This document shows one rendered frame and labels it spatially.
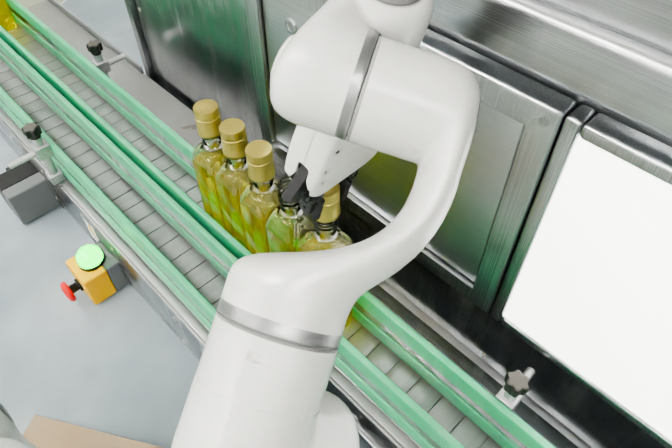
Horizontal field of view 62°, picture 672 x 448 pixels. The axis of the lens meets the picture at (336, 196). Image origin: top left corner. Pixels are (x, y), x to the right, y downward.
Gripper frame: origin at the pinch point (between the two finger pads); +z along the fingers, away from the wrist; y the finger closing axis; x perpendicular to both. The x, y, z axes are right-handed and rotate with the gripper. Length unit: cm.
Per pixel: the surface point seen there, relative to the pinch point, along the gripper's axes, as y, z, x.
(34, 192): 18, 50, -53
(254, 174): 1.8, 6.3, -9.7
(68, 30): -12, 54, -94
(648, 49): -13.7, -27.6, 15.8
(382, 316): -3.1, 18.7, 13.1
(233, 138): 0.9, 5.3, -15.1
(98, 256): 18, 41, -29
